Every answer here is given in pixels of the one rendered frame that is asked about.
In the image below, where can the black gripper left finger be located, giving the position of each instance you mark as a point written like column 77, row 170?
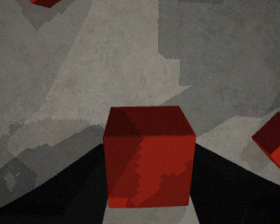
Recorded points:
column 77, row 195

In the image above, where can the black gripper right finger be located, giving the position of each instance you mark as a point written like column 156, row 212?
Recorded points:
column 225, row 193

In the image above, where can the red cube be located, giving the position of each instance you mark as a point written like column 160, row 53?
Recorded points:
column 268, row 139
column 45, row 3
column 148, row 153

